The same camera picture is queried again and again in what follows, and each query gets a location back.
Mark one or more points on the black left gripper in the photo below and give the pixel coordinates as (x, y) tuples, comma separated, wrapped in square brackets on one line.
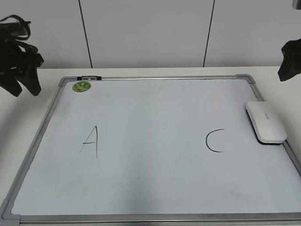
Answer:
[(18, 59)]

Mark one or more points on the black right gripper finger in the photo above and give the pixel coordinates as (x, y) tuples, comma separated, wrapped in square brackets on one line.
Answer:
[(291, 64)]

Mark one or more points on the white whiteboard eraser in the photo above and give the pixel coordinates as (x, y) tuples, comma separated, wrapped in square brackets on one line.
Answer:
[(268, 128)]

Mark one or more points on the green round magnet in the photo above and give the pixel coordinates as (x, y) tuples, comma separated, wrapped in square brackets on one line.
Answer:
[(81, 86)]

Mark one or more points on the white magnetic whiteboard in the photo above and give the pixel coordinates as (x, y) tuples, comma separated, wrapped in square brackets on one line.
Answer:
[(149, 151)]

